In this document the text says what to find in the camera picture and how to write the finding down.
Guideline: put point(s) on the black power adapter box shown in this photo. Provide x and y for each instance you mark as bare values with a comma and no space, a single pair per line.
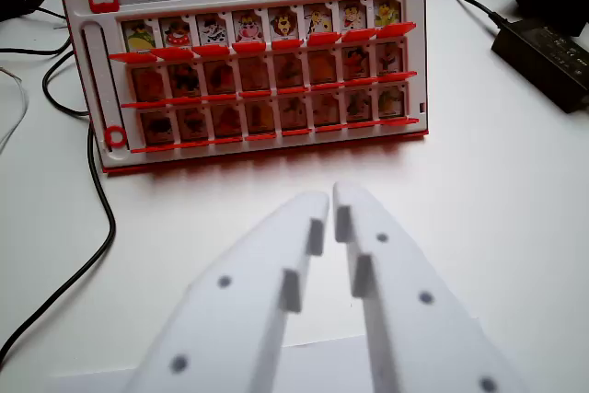
543,61

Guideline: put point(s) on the red-rimmed white game board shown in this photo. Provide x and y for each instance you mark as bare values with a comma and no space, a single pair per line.
257,71

